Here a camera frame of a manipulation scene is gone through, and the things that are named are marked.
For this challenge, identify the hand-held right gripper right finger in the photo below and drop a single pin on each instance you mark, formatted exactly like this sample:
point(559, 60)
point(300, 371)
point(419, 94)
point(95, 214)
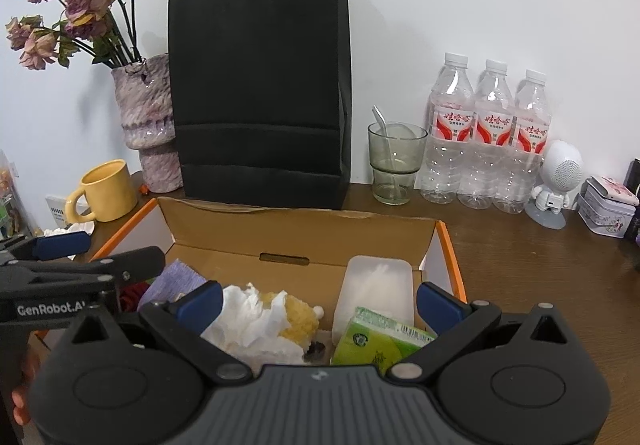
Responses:
point(435, 307)

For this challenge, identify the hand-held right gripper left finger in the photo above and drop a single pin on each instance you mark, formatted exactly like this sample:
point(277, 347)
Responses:
point(200, 305)

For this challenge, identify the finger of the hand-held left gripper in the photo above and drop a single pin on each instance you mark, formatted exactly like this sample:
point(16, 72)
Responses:
point(62, 245)
point(135, 262)

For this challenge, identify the purple cloth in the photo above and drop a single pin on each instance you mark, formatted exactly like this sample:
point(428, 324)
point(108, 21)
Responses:
point(175, 280)

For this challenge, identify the large white tissue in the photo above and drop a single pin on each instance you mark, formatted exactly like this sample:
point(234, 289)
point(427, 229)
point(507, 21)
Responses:
point(250, 325)

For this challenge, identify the white plastic container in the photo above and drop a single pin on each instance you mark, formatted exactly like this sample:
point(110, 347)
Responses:
point(375, 285)

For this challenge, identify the green tissue packet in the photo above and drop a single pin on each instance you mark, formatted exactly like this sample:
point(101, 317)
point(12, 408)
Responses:
point(375, 345)

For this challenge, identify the yellow plush toy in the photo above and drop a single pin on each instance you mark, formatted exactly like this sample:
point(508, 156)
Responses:
point(300, 320)

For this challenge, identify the cardboard box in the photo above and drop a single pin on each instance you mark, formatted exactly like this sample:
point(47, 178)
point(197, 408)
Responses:
point(300, 230)

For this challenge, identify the person's left hand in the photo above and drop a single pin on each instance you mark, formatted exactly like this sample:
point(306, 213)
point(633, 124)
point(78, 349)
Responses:
point(22, 395)

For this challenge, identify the dark red object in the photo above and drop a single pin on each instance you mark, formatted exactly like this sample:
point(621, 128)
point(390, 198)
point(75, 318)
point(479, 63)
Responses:
point(134, 297)

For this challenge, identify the clear snack bags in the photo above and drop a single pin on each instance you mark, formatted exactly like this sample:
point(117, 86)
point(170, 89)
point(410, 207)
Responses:
point(10, 205)

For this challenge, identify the yellow mug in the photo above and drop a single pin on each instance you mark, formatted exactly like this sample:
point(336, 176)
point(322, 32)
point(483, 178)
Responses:
point(110, 190)

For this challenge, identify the green tinted glass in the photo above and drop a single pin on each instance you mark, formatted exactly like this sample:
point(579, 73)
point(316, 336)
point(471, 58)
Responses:
point(395, 165)

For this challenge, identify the purple textured vase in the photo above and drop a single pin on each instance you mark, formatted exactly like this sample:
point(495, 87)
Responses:
point(147, 110)

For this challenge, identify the red label water bottle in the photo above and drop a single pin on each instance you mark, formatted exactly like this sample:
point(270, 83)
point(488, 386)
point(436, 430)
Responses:
point(447, 135)
point(487, 140)
point(527, 145)

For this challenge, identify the white robot figure speaker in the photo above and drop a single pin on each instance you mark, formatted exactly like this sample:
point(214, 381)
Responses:
point(565, 167)

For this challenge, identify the clear plastic spoon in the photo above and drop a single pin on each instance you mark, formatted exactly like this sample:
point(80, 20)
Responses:
point(382, 122)

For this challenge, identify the floral tin box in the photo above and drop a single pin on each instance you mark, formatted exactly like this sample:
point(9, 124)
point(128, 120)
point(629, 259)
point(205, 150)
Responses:
point(607, 215)

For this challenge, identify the black paper bag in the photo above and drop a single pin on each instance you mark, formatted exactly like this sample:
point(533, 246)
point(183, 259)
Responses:
point(255, 90)

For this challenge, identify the black upright object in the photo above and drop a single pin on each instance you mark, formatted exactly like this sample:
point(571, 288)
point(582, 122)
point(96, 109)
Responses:
point(635, 175)

